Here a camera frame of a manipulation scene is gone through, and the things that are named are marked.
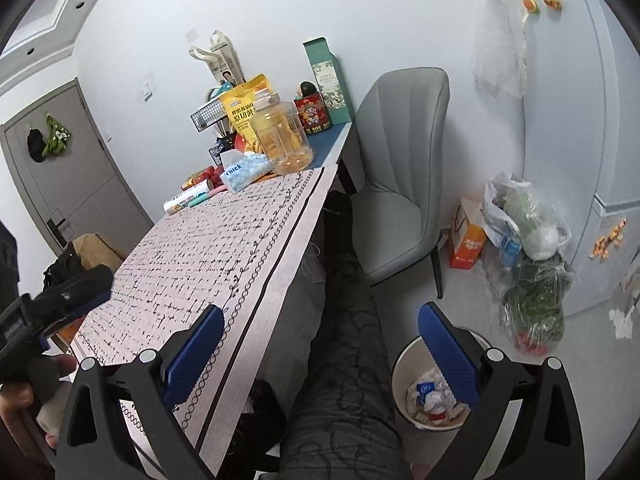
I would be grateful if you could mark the blue tissue pack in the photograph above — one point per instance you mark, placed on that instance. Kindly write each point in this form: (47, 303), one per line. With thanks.
(245, 172)

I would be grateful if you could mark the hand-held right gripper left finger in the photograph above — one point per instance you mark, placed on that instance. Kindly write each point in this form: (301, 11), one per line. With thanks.
(195, 355)

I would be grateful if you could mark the green plush toy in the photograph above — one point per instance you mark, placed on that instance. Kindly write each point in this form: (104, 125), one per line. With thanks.
(56, 137)

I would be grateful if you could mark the white paper scraps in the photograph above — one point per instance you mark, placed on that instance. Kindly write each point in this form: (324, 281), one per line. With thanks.
(621, 322)

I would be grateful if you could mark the white tube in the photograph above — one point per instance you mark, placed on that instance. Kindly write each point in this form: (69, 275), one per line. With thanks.
(185, 200)

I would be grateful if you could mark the red tin can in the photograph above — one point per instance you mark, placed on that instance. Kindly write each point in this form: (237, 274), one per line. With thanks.
(312, 112)

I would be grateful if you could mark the orange paper bag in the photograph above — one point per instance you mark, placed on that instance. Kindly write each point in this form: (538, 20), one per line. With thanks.
(467, 245)

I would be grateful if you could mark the clear plastic jar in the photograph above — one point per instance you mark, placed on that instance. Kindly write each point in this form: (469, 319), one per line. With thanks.
(282, 135)

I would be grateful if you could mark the burger fridge magnet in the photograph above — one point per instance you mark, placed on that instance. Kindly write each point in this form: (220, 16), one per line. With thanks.
(531, 4)

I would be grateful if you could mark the red snack packet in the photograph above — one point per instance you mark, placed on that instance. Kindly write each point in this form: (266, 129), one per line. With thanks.
(200, 177)

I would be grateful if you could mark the white mesh bag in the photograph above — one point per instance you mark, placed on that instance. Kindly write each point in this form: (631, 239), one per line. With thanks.
(500, 45)

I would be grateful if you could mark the white tote bag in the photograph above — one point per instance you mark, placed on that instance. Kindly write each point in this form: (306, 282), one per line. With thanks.
(222, 65)

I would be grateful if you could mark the white refrigerator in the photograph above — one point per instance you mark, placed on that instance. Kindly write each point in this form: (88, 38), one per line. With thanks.
(565, 135)

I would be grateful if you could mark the person's leg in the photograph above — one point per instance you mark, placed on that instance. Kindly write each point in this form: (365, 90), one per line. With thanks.
(345, 335)

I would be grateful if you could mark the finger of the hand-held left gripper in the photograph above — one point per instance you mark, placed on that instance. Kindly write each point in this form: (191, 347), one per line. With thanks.
(75, 290)

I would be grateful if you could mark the black cloth bag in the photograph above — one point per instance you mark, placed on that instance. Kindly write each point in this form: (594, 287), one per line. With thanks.
(62, 270)

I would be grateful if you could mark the white plastic bag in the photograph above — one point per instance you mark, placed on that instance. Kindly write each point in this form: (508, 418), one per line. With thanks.
(530, 220)

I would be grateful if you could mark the grey door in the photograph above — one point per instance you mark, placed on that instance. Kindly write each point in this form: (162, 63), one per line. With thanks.
(75, 175)

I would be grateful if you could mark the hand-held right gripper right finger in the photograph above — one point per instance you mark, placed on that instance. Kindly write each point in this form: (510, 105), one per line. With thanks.
(447, 355)

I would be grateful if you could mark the person's left hand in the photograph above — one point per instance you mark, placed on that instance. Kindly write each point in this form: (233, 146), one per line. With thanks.
(15, 402)

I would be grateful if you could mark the blue snack wrapper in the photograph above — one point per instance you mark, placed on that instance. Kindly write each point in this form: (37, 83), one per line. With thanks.
(425, 391)

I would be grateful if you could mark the blue table mat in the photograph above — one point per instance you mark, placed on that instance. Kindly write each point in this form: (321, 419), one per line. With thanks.
(327, 147)

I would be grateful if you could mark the tall green box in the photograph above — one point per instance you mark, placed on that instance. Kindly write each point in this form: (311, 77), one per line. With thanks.
(330, 80)

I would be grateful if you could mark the green marker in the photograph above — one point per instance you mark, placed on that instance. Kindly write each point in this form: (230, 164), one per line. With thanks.
(207, 198)

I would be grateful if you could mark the yellow snack bag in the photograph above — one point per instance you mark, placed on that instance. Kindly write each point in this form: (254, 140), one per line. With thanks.
(242, 110)

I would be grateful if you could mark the black cap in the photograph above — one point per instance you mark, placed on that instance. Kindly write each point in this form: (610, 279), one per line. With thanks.
(36, 146)

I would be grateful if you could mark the beige waste bin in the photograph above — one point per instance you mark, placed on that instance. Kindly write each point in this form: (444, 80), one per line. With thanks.
(405, 375)

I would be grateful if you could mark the grey upholstered chair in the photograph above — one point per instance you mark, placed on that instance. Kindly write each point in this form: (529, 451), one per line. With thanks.
(400, 125)

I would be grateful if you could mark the orange figure fridge magnets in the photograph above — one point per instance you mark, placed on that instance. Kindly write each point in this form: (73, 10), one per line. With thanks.
(607, 240)

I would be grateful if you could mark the orange fridge magnet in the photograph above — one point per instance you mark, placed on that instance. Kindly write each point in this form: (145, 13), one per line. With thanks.
(552, 0)

